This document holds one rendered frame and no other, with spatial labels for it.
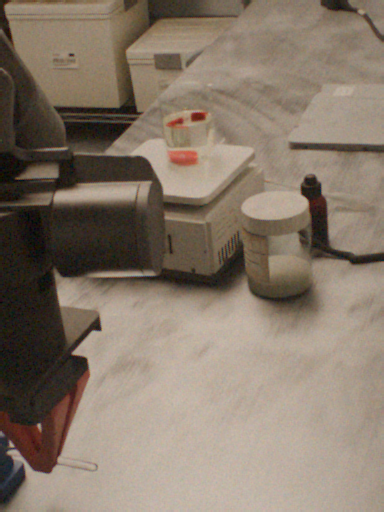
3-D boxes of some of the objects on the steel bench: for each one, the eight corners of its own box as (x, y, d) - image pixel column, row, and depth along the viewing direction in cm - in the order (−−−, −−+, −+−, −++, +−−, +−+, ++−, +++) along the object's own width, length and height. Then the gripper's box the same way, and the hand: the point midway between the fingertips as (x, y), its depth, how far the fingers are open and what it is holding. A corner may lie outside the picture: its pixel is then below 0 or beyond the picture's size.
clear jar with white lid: (295, 262, 101) (290, 184, 98) (325, 290, 96) (321, 208, 93) (236, 279, 100) (229, 200, 96) (263, 307, 95) (257, 225, 91)
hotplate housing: (32, 260, 107) (18, 187, 103) (99, 205, 117) (88, 136, 114) (236, 292, 98) (229, 212, 94) (290, 229, 108) (285, 154, 104)
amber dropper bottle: (323, 230, 107) (320, 165, 103) (333, 243, 104) (330, 176, 101) (294, 236, 106) (290, 170, 103) (303, 249, 104) (299, 182, 100)
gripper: (3, 227, 72) (40, 416, 79) (-90, 303, 64) (-40, 507, 71) (93, 237, 70) (123, 432, 77) (9, 317, 62) (51, 528, 69)
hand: (43, 458), depth 74 cm, fingers closed, pressing on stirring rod
